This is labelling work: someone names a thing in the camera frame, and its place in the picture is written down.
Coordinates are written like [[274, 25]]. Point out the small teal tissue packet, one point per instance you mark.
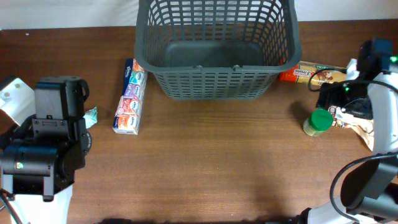
[[91, 117]]

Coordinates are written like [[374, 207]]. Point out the crumpled brown white snack bag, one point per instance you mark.
[[362, 127]]

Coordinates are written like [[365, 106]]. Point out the Kleenex tissue multipack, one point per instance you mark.
[[128, 114]]

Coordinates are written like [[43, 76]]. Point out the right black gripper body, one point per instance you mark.
[[354, 98]]

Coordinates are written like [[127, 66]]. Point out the grey plastic lattice basket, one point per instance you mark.
[[217, 49]]

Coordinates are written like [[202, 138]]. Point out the green lid spice jar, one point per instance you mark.
[[318, 122]]

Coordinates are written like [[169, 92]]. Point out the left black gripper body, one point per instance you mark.
[[87, 137]]

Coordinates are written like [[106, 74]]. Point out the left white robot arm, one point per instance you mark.
[[42, 150]]

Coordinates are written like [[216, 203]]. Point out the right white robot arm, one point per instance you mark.
[[363, 191]]

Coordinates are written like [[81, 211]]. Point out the spaghetti pack orange ends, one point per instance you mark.
[[302, 72]]

